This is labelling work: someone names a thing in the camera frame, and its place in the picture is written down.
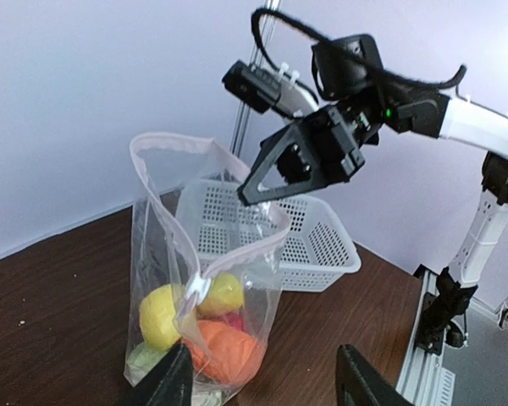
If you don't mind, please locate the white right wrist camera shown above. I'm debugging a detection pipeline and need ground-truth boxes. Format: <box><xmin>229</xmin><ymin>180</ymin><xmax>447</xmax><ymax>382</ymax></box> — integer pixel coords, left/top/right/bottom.
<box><xmin>222</xmin><ymin>60</ymin><xmax>319</xmax><ymax>120</ymax></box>

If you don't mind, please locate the white perforated plastic basket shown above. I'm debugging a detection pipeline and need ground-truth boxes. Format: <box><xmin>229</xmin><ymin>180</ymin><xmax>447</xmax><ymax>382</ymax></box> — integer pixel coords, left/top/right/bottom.
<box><xmin>175</xmin><ymin>179</ymin><xmax>362</xmax><ymax>293</ymax></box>

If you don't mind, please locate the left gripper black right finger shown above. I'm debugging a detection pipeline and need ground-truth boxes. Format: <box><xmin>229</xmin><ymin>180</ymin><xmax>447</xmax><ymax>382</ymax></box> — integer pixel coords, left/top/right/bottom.
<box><xmin>336</xmin><ymin>344</ymin><xmax>412</xmax><ymax>406</ymax></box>

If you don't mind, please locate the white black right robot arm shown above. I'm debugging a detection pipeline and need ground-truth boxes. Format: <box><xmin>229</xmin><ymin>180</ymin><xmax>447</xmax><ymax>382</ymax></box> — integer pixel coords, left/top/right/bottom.
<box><xmin>238</xmin><ymin>34</ymin><xmax>508</xmax><ymax>347</ymax></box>

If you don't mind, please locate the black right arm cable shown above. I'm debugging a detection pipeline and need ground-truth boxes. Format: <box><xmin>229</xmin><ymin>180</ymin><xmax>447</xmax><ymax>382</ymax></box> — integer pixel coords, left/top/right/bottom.
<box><xmin>250</xmin><ymin>8</ymin><xmax>467</xmax><ymax>92</ymax></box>

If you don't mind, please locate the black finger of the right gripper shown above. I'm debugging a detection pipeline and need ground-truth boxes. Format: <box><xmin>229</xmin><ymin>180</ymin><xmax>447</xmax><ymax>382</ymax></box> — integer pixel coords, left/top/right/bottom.
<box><xmin>237</xmin><ymin>170</ymin><xmax>330</xmax><ymax>206</ymax></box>
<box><xmin>248</xmin><ymin>123</ymin><xmax>309</xmax><ymax>187</ymax></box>

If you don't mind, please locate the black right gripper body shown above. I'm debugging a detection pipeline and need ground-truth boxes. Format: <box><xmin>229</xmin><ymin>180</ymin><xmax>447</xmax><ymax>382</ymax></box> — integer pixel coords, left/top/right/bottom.
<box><xmin>276</xmin><ymin>103</ymin><xmax>381</xmax><ymax>185</ymax></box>

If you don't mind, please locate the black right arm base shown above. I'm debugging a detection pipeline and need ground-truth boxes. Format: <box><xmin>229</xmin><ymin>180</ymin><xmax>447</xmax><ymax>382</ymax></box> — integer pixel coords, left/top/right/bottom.
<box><xmin>415</xmin><ymin>266</ymin><xmax>478</xmax><ymax>355</ymax></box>

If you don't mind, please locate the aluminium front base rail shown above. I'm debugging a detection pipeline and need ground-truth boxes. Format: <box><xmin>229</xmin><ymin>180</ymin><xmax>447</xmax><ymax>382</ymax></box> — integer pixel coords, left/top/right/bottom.
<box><xmin>395</xmin><ymin>264</ymin><xmax>508</xmax><ymax>406</ymax></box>

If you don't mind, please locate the yellow toy pepper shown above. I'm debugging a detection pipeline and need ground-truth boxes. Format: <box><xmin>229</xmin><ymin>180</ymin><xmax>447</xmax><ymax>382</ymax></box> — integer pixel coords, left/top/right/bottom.
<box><xmin>139</xmin><ymin>284</ymin><xmax>185</xmax><ymax>352</ymax></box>

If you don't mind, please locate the white toy cauliflower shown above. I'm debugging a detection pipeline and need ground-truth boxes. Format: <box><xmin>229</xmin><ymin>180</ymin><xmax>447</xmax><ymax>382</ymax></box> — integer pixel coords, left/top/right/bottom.
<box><xmin>126</xmin><ymin>342</ymin><xmax>166</xmax><ymax>374</ymax></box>

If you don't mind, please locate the right aluminium frame post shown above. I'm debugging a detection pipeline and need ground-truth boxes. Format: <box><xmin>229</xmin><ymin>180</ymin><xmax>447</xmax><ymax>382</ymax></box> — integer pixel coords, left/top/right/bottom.
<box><xmin>230</xmin><ymin>0</ymin><xmax>283</xmax><ymax>157</ymax></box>

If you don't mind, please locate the clear zip top bag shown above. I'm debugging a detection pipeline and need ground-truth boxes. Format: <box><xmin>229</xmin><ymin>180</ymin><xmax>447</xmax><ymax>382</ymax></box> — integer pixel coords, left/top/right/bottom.
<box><xmin>121</xmin><ymin>132</ymin><xmax>290</xmax><ymax>405</ymax></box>

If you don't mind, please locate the orange toy pumpkin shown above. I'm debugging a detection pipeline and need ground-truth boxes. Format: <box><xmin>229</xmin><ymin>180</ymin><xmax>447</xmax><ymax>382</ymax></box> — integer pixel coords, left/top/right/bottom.
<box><xmin>183</xmin><ymin>320</ymin><xmax>266</xmax><ymax>385</ymax></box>

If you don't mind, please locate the red toy bell pepper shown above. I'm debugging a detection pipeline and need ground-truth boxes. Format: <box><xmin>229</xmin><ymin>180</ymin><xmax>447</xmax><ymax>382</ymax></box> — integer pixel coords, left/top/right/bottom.
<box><xmin>223</xmin><ymin>312</ymin><xmax>245</xmax><ymax>332</ymax></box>

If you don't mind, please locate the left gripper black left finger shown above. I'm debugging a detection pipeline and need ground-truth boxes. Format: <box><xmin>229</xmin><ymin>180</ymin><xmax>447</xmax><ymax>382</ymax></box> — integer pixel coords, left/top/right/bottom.
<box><xmin>120</xmin><ymin>343</ymin><xmax>194</xmax><ymax>406</ymax></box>

